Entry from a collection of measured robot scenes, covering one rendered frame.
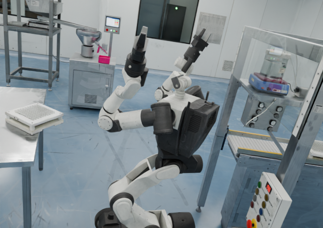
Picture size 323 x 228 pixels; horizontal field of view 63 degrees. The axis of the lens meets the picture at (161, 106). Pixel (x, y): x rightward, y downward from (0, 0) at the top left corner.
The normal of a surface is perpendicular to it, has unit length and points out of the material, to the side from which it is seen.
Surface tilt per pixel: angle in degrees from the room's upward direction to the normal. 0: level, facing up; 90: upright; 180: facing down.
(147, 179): 110
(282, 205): 90
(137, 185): 90
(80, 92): 88
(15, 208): 0
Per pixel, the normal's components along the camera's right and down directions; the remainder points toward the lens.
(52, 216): 0.17, -0.92
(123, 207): 0.27, 0.39
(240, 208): 0.00, 0.37
